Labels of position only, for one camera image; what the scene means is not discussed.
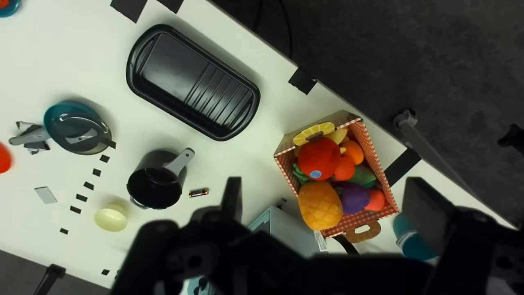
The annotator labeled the yellow lemon slice plush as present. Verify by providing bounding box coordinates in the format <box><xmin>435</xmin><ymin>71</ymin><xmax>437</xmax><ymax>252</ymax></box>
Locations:
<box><xmin>293</xmin><ymin>120</ymin><xmax>335</xmax><ymax>145</ymax></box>

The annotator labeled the light blue toaster oven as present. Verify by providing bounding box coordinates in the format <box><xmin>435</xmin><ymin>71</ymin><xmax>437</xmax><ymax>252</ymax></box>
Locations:
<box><xmin>248</xmin><ymin>206</ymin><xmax>319</xmax><ymax>256</ymax></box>

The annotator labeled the orange plush fruit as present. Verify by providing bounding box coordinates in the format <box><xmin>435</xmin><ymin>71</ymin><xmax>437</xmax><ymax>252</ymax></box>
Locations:
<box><xmin>342</xmin><ymin>140</ymin><xmax>365</xmax><ymax>165</ymax></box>

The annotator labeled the checkered fruit basket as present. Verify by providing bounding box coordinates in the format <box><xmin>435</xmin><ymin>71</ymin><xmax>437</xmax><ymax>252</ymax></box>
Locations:
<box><xmin>273</xmin><ymin>111</ymin><xmax>397</xmax><ymax>242</ymax></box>

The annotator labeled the yellow plush pineapple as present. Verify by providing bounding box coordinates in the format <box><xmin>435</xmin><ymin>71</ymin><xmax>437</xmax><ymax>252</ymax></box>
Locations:
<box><xmin>298</xmin><ymin>181</ymin><xmax>343</xmax><ymax>230</ymax></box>

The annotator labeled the purple plush eggplant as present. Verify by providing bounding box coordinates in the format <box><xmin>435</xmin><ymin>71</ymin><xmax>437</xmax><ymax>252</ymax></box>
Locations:
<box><xmin>337</xmin><ymin>181</ymin><xmax>370</xmax><ymax>214</ymax></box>

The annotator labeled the blue frying pan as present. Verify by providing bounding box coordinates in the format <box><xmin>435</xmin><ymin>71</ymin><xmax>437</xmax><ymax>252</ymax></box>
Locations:
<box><xmin>8</xmin><ymin>99</ymin><xmax>116</xmax><ymax>155</ymax></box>

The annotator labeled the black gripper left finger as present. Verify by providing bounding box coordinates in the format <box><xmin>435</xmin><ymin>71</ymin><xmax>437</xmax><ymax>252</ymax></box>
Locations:
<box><xmin>221</xmin><ymin>176</ymin><xmax>242</xmax><ymax>220</ymax></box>

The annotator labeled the black grill tray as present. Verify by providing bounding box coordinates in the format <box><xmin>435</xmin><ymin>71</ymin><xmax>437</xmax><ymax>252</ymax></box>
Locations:
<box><xmin>126</xmin><ymin>24</ymin><xmax>260</xmax><ymax>140</ymax></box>

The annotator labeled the teal bowl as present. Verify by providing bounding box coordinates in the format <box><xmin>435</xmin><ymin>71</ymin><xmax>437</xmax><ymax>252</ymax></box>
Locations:
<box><xmin>0</xmin><ymin>0</ymin><xmax>21</xmax><ymax>17</ymax></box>

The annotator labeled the red plush tomato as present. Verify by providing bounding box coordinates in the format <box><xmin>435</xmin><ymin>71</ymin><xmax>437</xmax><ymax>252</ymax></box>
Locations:
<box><xmin>298</xmin><ymin>137</ymin><xmax>340</xmax><ymax>179</ymax></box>

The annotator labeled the cream small bowl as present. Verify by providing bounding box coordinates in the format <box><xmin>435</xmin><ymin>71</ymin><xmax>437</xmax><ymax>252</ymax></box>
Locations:
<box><xmin>94</xmin><ymin>206</ymin><xmax>127</xmax><ymax>230</ymax></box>

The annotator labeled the black pot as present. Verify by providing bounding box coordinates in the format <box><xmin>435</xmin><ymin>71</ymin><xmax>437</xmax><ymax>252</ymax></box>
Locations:
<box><xmin>126</xmin><ymin>147</ymin><xmax>194</xmax><ymax>209</ymax></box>

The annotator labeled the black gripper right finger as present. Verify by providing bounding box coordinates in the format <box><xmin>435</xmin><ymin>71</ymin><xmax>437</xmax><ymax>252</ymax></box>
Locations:
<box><xmin>402</xmin><ymin>176</ymin><xmax>458</xmax><ymax>253</ymax></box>

